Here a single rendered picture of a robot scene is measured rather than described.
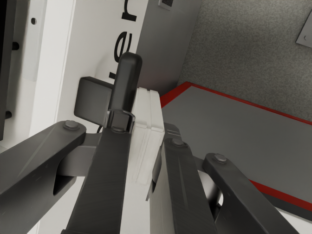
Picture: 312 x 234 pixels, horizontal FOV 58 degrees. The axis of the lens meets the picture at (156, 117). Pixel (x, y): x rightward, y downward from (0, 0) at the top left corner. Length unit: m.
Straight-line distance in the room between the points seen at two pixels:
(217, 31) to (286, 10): 0.23
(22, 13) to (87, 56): 0.13
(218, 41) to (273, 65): 0.21
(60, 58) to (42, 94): 0.03
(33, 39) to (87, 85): 0.11
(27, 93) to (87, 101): 0.14
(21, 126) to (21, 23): 0.10
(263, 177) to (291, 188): 0.04
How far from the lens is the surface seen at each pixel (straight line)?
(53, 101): 0.18
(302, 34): 1.07
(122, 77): 0.17
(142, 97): 0.17
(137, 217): 0.40
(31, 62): 0.29
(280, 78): 1.08
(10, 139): 0.35
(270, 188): 0.43
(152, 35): 0.60
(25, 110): 0.32
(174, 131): 0.15
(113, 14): 0.21
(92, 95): 0.18
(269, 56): 1.07
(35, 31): 0.29
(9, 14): 0.28
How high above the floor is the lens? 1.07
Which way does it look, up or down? 68 degrees down
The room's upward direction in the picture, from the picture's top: 129 degrees counter-clockwise
